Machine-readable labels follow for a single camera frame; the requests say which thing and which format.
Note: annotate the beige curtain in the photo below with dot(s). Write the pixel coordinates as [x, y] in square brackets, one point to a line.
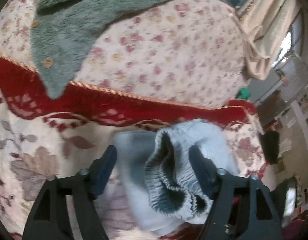
[264, 24]

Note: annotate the green fleece jacket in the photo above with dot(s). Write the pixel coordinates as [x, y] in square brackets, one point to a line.
[64, 32]

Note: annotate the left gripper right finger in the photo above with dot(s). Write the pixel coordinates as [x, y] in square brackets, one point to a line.
[242, 207]

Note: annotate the floral beige quilt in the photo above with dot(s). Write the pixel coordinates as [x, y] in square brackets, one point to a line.
[187, 51]

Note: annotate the grey sweatpants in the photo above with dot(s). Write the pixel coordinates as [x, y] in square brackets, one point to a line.
[161, 187]

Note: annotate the green cloth item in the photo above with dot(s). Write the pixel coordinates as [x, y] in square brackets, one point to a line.
[243, 94]

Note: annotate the red floral plush blanket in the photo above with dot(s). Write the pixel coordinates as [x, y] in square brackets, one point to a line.
[40, 136]

